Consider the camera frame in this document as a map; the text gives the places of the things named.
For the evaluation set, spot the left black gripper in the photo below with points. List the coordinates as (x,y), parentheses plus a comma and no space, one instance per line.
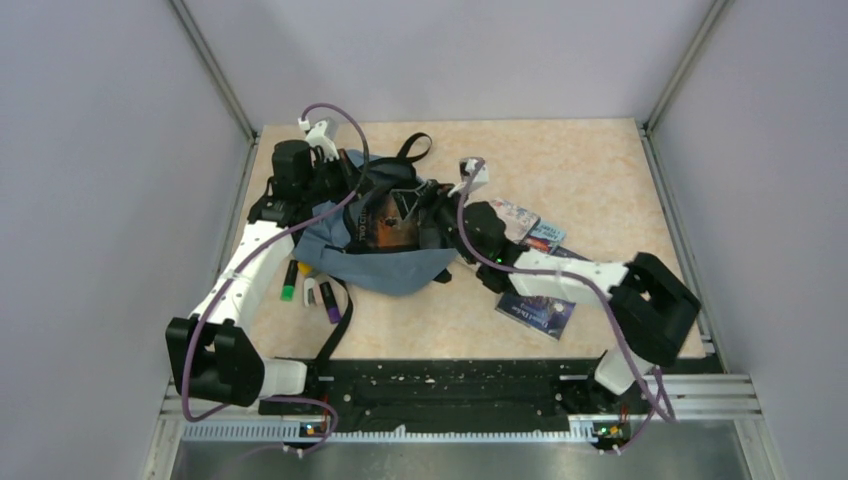
(348,171)

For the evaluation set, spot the floral Little Women book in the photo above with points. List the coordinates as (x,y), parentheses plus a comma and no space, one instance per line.
(518,221)

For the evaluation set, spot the dark orange thick book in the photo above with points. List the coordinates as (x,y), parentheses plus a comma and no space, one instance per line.
(385,223)

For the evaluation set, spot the blue grey backpack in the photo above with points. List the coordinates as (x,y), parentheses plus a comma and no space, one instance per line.
(322,245)

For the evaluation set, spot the dark purple galaxy book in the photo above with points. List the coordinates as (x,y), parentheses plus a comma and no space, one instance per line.
(545,315)

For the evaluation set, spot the light blue treehouse book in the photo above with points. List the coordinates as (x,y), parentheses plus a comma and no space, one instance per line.
(544,237)

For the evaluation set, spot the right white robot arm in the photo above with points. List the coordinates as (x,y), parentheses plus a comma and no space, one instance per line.
(650,309)

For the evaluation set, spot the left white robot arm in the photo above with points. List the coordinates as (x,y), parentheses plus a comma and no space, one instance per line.
(211,353)

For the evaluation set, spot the green black marker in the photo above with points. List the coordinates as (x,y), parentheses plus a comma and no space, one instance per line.
(289,282)

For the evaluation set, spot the purple black highlighter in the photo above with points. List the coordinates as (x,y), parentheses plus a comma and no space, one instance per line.
(330,302)

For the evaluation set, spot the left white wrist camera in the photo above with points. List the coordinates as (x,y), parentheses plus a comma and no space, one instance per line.
(321,135)

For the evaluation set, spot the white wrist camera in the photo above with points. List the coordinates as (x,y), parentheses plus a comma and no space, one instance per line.
(474,174)
(321,135)

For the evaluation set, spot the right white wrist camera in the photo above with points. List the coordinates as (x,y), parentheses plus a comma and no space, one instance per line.
(474,174)

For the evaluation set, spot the left aluminium frame post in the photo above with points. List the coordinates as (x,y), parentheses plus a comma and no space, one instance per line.
(212,68)

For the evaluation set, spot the aluminium frame post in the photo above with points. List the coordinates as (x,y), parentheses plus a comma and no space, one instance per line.
(709,24)
(212,68)

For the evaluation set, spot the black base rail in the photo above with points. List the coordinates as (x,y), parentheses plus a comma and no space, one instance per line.
(466,397)

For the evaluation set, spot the right aluminium frame post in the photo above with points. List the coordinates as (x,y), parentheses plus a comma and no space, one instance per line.
(709,24)

